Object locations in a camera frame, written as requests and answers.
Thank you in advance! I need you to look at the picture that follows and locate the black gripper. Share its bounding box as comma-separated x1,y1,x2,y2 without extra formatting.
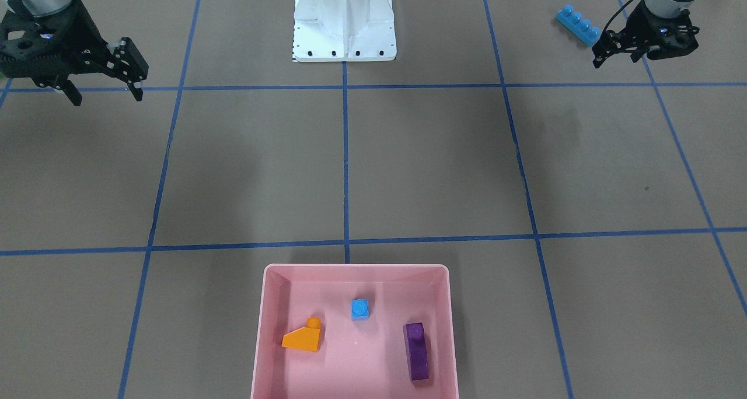
2,0,149,107
592,2,700,69

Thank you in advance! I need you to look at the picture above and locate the long blue block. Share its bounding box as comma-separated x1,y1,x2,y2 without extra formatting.
555,5,601,47

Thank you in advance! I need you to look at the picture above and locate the orange block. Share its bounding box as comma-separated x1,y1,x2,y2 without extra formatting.
281,317,322,353

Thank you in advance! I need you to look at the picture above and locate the small blue block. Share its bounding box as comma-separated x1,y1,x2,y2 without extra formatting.
350,299,370,320

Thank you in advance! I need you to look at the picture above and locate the purple block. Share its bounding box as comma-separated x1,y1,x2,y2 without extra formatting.
403,322,430,382

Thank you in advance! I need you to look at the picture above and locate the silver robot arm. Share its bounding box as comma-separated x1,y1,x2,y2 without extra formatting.
592,0,700,69
1,0,149,106

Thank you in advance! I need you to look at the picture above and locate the pink plastic box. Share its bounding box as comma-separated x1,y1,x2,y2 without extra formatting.
250,264,459,398

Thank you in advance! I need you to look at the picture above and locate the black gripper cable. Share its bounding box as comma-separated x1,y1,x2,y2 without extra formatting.
602,0,657,35

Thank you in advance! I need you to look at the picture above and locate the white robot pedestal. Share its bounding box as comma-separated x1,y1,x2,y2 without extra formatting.
292,0,397,62

